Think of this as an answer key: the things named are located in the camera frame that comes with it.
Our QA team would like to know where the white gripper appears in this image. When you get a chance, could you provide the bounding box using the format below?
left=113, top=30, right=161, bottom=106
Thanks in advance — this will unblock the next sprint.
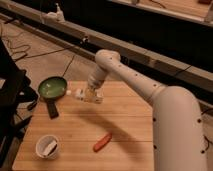
left=83, top=87, right=103, bottom=104

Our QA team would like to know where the white plastic bottle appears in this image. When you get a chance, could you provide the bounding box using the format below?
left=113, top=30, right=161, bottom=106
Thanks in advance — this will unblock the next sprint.
left=66, top=89, right=84, bottom=100

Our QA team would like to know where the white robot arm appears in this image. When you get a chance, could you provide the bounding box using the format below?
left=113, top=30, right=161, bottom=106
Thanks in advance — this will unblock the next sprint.
left=84, top=49, right=207, bottom=171

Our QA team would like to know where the white ceramic bowl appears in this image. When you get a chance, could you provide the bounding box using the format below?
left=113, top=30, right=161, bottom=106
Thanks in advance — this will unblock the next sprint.
left=35, top=135, right=59, bottom=160

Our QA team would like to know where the green frying pan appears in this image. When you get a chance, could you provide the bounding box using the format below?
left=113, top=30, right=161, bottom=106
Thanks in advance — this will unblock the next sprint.
left=38, top=76, right=67, bottom=119

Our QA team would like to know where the wooden table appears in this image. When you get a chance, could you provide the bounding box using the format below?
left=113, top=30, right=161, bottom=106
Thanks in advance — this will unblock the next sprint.
left=12, top=81, right=154, bottom=171

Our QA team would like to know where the orange carrot toy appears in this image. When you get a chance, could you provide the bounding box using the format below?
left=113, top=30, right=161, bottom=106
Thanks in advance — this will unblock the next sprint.
left=93, top=133, right=112, bottom=152

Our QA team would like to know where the black chair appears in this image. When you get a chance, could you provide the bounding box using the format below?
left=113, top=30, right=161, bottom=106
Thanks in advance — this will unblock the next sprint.
left=0, top=38, right=38, bottom=168

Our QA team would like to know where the metal rail beam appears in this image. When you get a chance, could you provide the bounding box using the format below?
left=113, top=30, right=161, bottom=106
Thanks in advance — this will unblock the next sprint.
left=0, top=0, right=213, bottom=93

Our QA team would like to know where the white clamp on rail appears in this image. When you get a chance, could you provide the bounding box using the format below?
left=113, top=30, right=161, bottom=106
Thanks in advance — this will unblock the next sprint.
left=46, top=4, right=65, bottom=22

